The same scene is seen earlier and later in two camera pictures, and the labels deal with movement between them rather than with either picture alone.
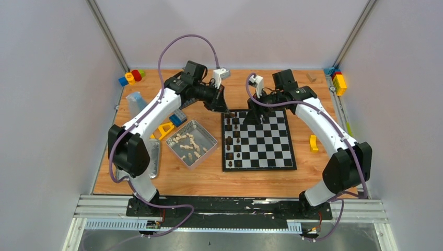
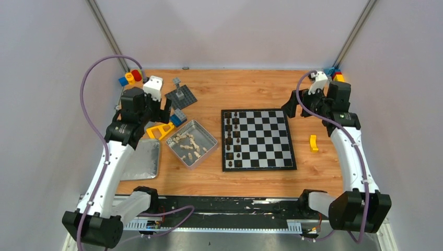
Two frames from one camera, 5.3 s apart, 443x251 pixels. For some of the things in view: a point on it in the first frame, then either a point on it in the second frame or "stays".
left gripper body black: [216, 97] -> [161, 110]
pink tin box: [191, 145] stays
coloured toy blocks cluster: [130, 78] stays
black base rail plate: [228, 211] stays
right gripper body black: [271, 99] -> [317, 104]
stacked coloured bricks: [339, 82] stays
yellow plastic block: [313, 144] stays
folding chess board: [266, 147] stays
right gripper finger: [253, 116] -> [304, 98]
